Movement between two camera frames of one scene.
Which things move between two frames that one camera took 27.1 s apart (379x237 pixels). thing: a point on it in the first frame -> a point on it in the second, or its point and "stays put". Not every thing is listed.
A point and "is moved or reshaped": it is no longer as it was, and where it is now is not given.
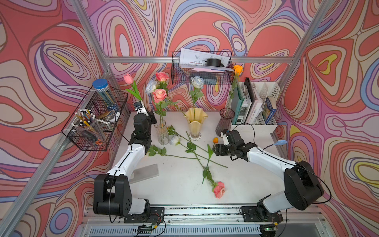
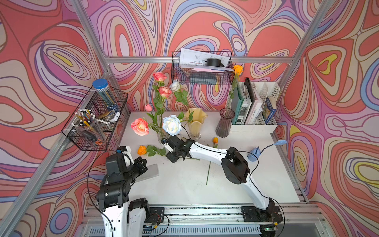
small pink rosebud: [129, 79] is moved or reshaped
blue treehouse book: [268, 111] stays put
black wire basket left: [90, 126] stays put
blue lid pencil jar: [101, 86] stays put
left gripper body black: [149, 120] -> [133, 171]
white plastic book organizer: [254, 104] stays put
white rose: [198, 83] -> [180, 96]
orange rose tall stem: [238, 70] stays put
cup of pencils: [86, 123] stays put
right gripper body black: [225, 150] -> [174, 155]
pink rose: [218, 187] is moved or reshaped
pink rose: [159, 96] is moved or reshaped
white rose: [151, 86] -> [171, 125]
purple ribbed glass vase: [226, 115] stays put
